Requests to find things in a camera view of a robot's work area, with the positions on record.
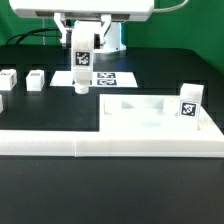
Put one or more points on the white sheet with tags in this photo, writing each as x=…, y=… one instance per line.
x=99, y=79

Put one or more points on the white square table top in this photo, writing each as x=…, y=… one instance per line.
x=148, y=125

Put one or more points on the white L-shaped obstacle fence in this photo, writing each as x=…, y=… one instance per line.
x=53, y=143

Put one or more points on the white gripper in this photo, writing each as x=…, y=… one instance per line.
x=85, y=10

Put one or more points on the white part at left edge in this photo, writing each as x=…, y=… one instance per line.
x=1, y=104

